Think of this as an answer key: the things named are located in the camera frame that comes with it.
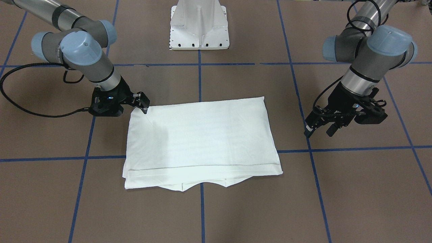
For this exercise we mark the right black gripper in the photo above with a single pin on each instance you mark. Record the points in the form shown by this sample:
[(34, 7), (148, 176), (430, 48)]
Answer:
[(125, 93)]

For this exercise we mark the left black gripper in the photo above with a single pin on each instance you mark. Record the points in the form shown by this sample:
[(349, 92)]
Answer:
[(338, 97)]

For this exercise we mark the white long-sleeve printed shirt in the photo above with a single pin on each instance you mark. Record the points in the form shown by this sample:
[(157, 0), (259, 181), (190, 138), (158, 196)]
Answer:
[(179, 146)]

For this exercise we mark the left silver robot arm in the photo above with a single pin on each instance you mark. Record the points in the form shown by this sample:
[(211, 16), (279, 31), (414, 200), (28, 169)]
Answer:
[(372, 48)]

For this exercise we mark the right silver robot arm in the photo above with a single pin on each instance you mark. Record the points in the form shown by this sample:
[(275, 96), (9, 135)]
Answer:
[(78, 46)]

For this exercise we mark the white camera stand pedestal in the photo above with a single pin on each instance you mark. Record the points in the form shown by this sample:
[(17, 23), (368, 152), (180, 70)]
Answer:
[(199, 25)]

